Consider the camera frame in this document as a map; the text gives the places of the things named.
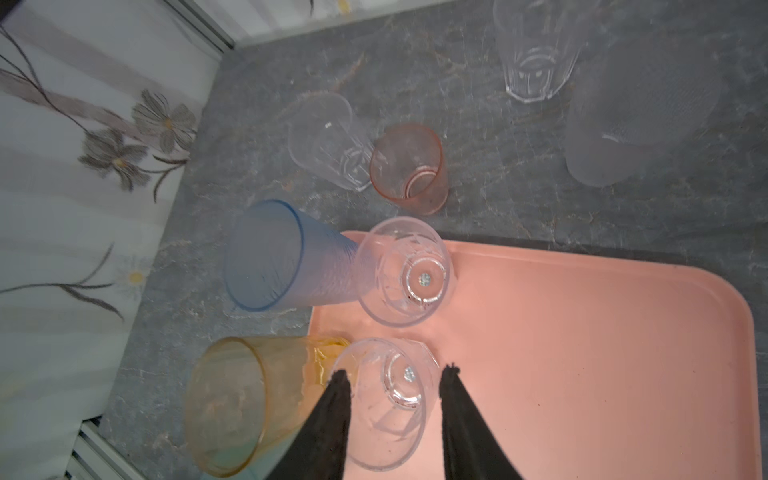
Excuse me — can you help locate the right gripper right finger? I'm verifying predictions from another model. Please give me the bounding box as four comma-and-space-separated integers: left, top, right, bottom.
439, 365, 523, 480

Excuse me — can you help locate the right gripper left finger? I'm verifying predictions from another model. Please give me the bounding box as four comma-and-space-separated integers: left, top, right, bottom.
267, 370, 351, 480

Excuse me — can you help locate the tall yellow plastic cup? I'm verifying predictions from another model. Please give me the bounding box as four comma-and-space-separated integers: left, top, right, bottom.
184, 336, 349, 478

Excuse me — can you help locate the clear faceted glass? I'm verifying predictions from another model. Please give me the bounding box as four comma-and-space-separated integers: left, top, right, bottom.
353, 216, 457, 328
288, 93, 373, 192
333, 338, 440, 472

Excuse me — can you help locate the pink plastic tray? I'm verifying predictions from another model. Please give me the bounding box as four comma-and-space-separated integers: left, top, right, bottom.
309, 241, 763, 479

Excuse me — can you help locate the tall blue plastic cup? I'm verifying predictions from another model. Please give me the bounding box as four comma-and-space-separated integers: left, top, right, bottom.
224, 199, 357, 312

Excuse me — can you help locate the small pink glass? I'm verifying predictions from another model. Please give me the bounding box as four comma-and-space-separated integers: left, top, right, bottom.
369, 123, 449, 216

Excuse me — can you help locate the frosted dotted clear cup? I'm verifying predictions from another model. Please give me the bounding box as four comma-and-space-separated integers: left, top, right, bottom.
565, 35, 722, 187

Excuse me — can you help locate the aluminium mounting rail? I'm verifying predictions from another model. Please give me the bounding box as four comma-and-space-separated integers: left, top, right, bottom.
63, 420, 146, 480

